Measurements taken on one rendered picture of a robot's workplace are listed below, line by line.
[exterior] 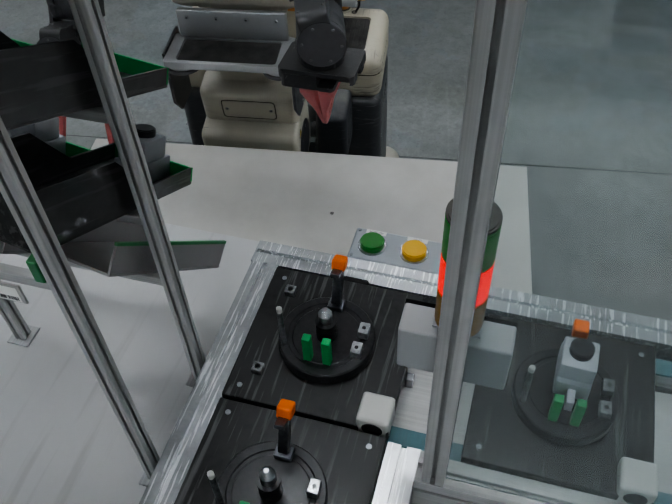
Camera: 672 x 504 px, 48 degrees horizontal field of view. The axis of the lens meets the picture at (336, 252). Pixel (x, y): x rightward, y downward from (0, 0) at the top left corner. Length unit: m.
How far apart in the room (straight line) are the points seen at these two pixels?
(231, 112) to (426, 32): 1.88
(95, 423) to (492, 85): 0.89
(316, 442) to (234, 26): 0.87
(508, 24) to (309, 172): 1.06
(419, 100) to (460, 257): 2.48
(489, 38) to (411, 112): 2.54
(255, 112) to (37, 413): 0.81
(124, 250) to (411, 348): 0.38
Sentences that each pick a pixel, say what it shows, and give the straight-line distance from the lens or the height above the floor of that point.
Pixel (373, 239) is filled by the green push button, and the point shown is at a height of 0.97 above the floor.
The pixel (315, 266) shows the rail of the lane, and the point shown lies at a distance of 1.22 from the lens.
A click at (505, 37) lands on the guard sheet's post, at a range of 0.50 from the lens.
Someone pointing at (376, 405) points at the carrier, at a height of 0.99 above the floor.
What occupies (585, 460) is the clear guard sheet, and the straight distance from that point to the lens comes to 0.92.
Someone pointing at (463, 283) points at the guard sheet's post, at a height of 1.36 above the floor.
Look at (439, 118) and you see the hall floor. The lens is 3.02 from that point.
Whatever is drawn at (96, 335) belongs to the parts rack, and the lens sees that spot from 0.88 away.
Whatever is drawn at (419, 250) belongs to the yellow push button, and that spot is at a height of 0.97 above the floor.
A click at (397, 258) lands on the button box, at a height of 0.96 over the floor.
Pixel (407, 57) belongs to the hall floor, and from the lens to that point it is 3.34.
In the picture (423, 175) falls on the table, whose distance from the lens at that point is 1.51.
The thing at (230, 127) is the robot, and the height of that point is 0.80.
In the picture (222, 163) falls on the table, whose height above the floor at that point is 0.86.
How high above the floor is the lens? 1.89
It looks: 49 degrees down
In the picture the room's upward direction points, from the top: 3 degrees counter-clockwise
